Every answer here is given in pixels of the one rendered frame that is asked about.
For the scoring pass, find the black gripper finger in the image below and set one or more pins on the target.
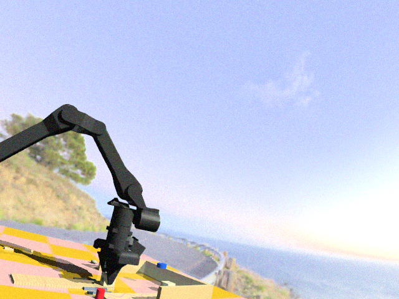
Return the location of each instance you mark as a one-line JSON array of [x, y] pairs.
[[113, 269], [103, 261]]

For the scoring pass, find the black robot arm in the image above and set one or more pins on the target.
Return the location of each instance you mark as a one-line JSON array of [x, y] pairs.
[[68, 118]]

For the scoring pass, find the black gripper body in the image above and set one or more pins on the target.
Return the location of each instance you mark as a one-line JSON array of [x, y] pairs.
[[115, 243]]

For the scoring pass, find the red cylinder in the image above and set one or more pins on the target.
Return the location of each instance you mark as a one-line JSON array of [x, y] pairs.
[[100, 293]]

